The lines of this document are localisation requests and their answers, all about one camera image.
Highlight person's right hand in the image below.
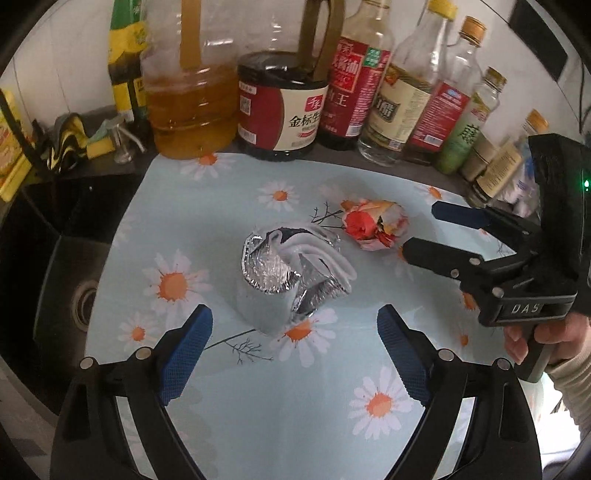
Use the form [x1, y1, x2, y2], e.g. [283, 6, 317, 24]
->
[504, 311, 590, 365]

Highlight green pepper oil bottle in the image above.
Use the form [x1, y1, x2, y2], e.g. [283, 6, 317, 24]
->
[434, 67, 507, 175]

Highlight yellow sponge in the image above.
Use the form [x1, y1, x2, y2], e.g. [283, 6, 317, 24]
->
[86, 135, 116, 160]

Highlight crumpled silver foil bag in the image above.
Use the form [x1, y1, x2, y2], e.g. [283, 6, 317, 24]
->
[236, 222, 356, 335]

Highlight soap dispenser pump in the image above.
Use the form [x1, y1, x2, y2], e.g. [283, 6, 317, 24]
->
[106, 117, 146, 165]

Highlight small sesame oil bottle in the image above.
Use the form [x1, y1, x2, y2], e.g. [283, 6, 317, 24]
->
[467, 109, 549, 208]

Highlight black wall socket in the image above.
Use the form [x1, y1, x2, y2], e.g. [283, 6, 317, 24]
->
[509, 0, 568, 81]

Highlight black kitchen faucet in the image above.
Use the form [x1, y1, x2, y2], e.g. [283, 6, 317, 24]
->
[0, 91, 52, 180]

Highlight black yellow cloth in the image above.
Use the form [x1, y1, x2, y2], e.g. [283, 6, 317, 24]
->
[39, 113, 89, 175]

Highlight soy sauce jug red label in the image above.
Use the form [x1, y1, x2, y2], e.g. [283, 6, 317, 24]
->
[238, 1, 346, 162]

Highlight blue white salt bag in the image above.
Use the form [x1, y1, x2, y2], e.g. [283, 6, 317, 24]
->
[498, 140, 539, 218]

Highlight large cooking oil jug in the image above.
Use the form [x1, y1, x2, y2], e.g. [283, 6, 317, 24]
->
[140, 1, 238, 160]

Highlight clear vinegar bottle yellow cap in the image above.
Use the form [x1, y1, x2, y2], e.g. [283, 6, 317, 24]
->
[358, 0, 457, 167]

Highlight small brown jar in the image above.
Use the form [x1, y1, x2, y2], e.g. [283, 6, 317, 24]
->
[459, 133, 499, 182]

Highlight black sink basin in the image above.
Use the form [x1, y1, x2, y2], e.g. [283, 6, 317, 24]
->
[1, 174, 142, 414]

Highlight green yellow cap bottle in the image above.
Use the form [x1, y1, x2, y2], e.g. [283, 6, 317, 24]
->
[107, 0, 147, 125]

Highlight yellow dish soap bottle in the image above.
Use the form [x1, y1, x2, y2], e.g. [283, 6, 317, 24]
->
[0, 114, 32, 203]

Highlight pink red crumpled wrapper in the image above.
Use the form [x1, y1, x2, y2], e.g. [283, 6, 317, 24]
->
[341, 199, 410, 251]

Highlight dark sauce bottle red label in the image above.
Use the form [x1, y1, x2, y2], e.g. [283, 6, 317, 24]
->
[317, 0, 394, 151]

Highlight bottle with red blue label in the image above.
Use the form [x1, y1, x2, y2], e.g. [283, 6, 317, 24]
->
[403, 16, 487, 165]

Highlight beige right sleeve forearm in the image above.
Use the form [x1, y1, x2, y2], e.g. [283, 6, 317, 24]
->
[546, 343, 591, 438]

